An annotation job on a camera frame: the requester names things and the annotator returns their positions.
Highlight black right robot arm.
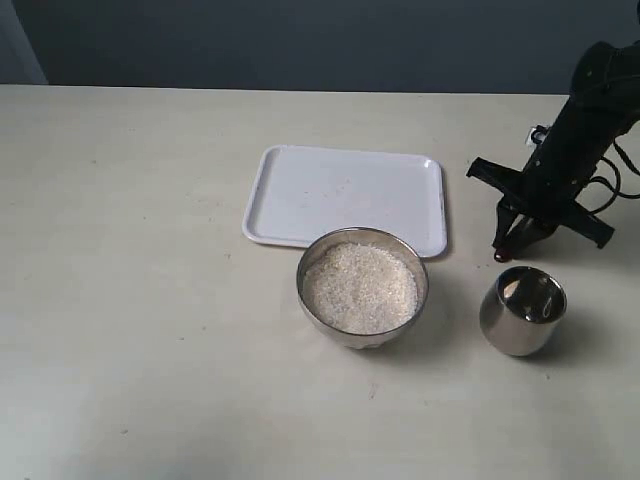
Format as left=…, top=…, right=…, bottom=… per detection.
left=467, top=42, right=639, bottom=262

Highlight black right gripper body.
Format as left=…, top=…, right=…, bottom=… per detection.
left=467, top=107, right=614, bottom=248

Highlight shiny steel cup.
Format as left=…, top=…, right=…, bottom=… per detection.
left=479, top=266, right=567, bottom=357

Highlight white rice grains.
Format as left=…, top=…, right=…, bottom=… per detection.
left=303, top=243, right=418, bottom=335

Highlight white rectangular plastic tray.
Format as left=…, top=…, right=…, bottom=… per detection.
left=242, top=145, right=448, bottom=258

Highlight steel bowl of rice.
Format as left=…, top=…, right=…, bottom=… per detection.
left=296, top=227, right=429, bottom=349

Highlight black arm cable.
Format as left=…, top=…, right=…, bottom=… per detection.
left=592, top=139, right=640, bottom=206

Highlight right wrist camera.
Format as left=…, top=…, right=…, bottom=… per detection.
left=526, top=125, right=550, bottom=148

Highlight brown wooden spoon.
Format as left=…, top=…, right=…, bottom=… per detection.
left=494, top=250, right=510, bottom=263

